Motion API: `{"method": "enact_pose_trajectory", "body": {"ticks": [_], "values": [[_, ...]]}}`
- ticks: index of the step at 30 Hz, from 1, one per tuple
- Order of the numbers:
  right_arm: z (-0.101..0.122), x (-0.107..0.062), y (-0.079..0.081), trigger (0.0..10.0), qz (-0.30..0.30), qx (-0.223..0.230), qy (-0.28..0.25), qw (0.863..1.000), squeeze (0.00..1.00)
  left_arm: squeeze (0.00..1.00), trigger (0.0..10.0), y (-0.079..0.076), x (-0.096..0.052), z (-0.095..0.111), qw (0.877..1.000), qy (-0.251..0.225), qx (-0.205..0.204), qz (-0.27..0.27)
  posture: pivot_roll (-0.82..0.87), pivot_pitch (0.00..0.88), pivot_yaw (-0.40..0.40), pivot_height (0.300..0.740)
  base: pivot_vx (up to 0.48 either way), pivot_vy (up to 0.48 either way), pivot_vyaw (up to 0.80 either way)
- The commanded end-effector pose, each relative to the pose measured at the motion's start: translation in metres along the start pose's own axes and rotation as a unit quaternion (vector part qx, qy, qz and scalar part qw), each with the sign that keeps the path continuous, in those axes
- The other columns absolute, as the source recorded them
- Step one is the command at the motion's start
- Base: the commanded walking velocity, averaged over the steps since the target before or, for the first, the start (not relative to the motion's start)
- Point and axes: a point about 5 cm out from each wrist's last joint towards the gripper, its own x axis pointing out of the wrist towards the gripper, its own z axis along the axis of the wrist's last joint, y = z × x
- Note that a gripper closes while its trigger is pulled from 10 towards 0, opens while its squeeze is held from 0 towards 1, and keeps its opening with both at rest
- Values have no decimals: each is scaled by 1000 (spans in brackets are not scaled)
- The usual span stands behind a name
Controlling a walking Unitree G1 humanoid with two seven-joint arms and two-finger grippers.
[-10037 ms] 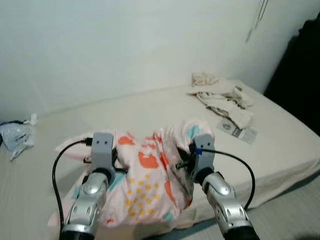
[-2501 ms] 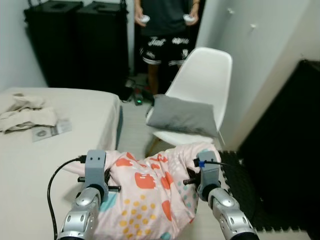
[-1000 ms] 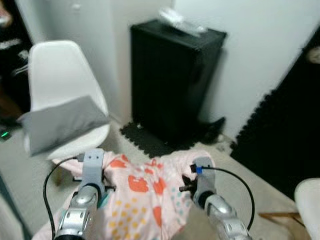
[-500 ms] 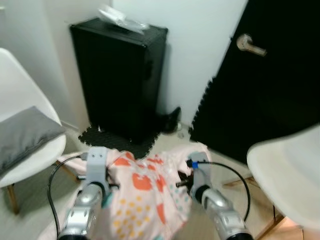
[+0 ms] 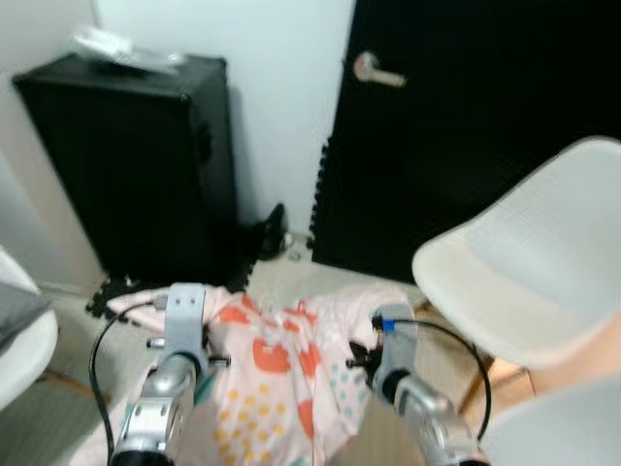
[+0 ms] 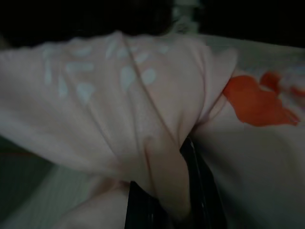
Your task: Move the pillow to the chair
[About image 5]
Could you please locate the pink pillow with orange patches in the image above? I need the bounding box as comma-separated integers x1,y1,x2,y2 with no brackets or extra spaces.
73,283,413,466

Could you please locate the white chair with grey cushion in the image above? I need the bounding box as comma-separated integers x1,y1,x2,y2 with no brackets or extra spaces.
0,248,59,414

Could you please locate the white plastic shell chair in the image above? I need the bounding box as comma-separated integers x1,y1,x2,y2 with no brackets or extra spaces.
412,136,621,418

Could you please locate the black foam floor mat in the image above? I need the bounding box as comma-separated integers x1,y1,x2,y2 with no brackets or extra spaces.
85,262,253,319

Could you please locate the black shoe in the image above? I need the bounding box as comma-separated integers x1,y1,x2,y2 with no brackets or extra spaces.
257,204,289,261

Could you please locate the grey seat cushion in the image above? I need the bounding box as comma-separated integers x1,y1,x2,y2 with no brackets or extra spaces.
0,282,51,355

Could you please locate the pale grey rounded seat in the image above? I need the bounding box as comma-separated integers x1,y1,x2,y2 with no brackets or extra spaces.
480,374,621,466

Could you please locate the large black case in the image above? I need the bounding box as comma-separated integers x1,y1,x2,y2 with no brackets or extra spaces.
12,53,239,292

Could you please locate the black door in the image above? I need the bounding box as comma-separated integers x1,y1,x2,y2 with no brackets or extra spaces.
310,0,621,284

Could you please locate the clear plastic bag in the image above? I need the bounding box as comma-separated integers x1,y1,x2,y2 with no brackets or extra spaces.
73,26,187,77

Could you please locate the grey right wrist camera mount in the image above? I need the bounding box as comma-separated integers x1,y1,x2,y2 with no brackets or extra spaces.
374,306,418,375

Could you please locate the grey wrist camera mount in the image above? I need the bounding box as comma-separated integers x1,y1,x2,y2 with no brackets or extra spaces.
163,283,208,358
374,306,418,375

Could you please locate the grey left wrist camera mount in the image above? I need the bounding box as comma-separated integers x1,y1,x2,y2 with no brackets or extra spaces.
163,283,208,358

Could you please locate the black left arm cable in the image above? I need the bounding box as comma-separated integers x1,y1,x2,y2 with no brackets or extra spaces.
89,299,171,457

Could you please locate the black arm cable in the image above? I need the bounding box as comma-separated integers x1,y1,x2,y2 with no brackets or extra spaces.
383,316,493,443
89,299,171,457

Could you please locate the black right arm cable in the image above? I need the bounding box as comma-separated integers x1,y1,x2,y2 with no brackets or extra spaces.
383,316,493,443

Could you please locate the metal lever door handle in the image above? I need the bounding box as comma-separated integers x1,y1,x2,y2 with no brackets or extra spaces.
353,51,409,88

